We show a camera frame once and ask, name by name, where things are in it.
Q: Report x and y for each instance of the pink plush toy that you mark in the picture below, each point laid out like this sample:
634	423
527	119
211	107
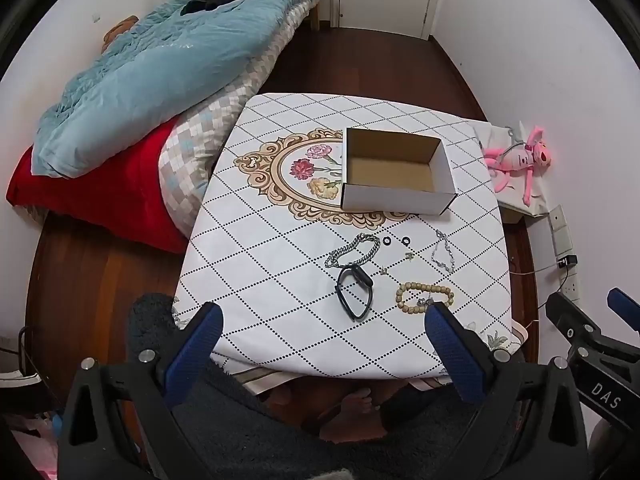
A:
522	157

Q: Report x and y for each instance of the brown plush toy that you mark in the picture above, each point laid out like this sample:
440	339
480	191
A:
120	27

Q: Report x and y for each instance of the checked bed sheet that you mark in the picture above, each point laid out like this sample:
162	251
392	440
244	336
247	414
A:
200	145

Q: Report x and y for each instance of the black charger plug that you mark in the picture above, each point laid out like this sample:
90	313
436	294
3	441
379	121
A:
567	261

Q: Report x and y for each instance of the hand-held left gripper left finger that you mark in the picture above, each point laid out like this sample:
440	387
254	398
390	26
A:
196	347

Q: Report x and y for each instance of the white cardboard box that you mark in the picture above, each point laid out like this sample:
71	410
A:
395	195

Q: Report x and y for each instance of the person's bare foot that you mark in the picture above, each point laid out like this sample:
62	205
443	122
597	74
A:
352	412

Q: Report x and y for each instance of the white wall socket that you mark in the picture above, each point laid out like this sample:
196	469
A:
561	230
573	287

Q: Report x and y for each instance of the dark fleece garment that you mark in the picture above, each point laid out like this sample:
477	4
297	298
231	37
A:
250	425

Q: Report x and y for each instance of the wooden bed leg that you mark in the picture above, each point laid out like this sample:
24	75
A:
314	16

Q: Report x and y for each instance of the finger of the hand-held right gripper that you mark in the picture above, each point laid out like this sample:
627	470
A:
567	312
624	305

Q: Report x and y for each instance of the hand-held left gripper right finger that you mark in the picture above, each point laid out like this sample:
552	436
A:
451	347

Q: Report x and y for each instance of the red blanket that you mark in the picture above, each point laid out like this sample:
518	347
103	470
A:
115	190

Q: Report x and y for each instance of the black wristband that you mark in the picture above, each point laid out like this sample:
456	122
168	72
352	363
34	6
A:
361	276

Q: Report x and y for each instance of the light blue quilt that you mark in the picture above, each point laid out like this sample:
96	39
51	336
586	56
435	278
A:
165	65

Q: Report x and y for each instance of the white diamond-pattern tablecloth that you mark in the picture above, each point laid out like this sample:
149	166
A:
260	240

